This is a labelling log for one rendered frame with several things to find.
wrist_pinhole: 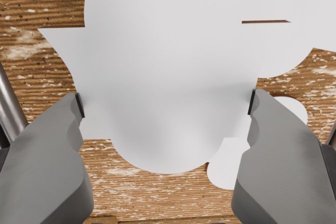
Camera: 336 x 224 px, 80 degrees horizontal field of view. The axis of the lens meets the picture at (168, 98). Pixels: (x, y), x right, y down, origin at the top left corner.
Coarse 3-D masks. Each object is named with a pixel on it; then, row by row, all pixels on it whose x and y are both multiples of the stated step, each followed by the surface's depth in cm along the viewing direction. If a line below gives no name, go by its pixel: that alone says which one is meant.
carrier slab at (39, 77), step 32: (0, 0) 16; (32, 0) 17; (64, 0) 17; (0, 32) 18; (32, 32) 18; (32, 64) 19; (64, 64) 19; (320, 64) 20; (32, 96) 21; (320, 96) 22; (320, 128) 24; (96, 160) 25; (96, 192) 28; (128, 192) 28; (160, 192) 29; (192, 192) 29; (224, 192) 29
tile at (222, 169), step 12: (276, 96) 21; (288, 96) 21; (288, 108) 21; (300, 108) 22; (228, 144) 24; (240, 144) 24; (216, 156) 24; (228, 156) 24; (240, 156) 25; (216, 168) 25; (228, 168) 26; (216, 180) 26; (228, 180) 27
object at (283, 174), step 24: (264, 96) 10; (264, 120) 9; (288, 120) 9; (264, 144) 7; (288, 144) 7; (312, 144) 7; (240, 168) 7; (264, 168) 7; (288, 168) 6; (312, 168) 6; (240, 192) 6; (264, 192) 6; (288, 192) 6; (312, 192) 6; (240, 216) 7; (264, 216) 6; (288, 216) 5; (312, 216) 5
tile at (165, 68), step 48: (96, 0) 10; (144, 0) 10; (192, 0) 10; (96, 48) 11; (144, 48) 11; (192, 48) 11; (240, 48) 11; (96, 96) 12; (144, 96) 12; (192, 96) 12; (240, 96) 12; (144, 144) 14; (192, 144) 14
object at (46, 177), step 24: (72, 96) 11; (48, 120) 9; (72, 120) 9; (24, 144) 8; (48, 144) 8; (72, 144) 9; (24, 168) 7; (48, 168) 7; (72, 168) 7; (0, 192) 6; (24, 192) 6; (48, 192) 6; (72, 192) 6; (0, 216) 5; (24, 216) 5; (48, 216) 5; (72, 216) 6
